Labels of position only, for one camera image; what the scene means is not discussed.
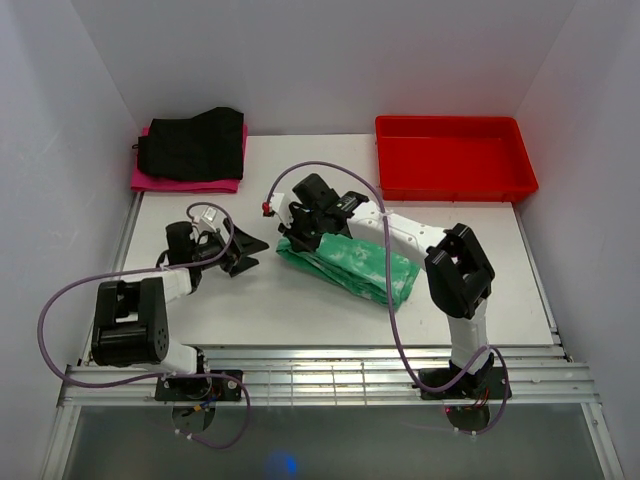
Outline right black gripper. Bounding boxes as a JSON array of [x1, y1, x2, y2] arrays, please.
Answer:
[[278, 208, 325, 254]]

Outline pink folded trousers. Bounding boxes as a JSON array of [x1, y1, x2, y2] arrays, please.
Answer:
[[131, 124, 247, 193]]

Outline red plastic tray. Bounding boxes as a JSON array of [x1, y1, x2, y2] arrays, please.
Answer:
[[375, 115, 539, 203]]

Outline black folded trousers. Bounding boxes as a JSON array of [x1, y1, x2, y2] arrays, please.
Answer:
[[137, 107, 245, 182]]

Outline green tie-dye trousers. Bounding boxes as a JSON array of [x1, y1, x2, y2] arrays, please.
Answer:
[[276, 234, 388, 306]]

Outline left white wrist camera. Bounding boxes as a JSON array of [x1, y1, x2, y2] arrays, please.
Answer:
[[192, 207, 218, 234]]

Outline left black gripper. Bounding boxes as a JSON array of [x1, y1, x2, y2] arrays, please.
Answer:
[[191, 218, 268, 277]]

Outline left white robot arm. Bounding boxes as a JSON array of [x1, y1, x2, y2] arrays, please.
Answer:
[[91, 219, 269, 400]]

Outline aluminium rail frame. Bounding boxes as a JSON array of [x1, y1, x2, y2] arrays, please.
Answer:
[[44, 203, 625, 479]]

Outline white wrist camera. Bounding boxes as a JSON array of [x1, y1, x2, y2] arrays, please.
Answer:
[[192, 207, 218, 234], [262, 193, 293, 228]]

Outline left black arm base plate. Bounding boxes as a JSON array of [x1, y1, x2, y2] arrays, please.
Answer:
[[154, 370, 244, 403]]

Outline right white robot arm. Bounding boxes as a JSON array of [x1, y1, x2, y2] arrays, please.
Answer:
[[263, 174, 495, 398]]

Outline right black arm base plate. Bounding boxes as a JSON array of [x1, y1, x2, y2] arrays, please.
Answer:
[[418, 367, 512, 400]]

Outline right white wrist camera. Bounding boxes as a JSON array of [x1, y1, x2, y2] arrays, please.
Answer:
[[262, 193, 293, 228]]

